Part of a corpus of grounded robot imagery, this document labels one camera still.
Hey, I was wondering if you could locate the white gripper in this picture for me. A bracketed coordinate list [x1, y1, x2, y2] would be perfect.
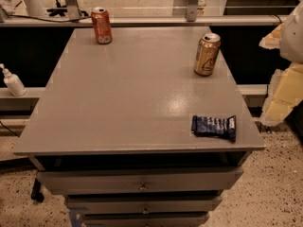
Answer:
[258, 1, 303, 126]

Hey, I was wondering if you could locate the blue rxbar wrapper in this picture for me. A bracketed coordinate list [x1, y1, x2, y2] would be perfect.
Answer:
[191, 115, 237, 142]

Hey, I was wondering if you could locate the gold soda can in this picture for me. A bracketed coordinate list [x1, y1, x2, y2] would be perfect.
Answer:
[194, 32, 221, 77]

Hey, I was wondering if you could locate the orange soda can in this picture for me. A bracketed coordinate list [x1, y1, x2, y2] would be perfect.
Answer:
[91, 7, 113, 44]

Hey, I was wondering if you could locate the grey drawer cabinet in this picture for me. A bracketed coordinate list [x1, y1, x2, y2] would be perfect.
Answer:
[14, 27, 263, 227]

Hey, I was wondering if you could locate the white pump bottle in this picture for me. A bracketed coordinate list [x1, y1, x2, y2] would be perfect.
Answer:
[0, 63, 27, 96]

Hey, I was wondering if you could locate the black cable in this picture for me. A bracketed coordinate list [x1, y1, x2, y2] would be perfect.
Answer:
[0, 7, 93, 24]

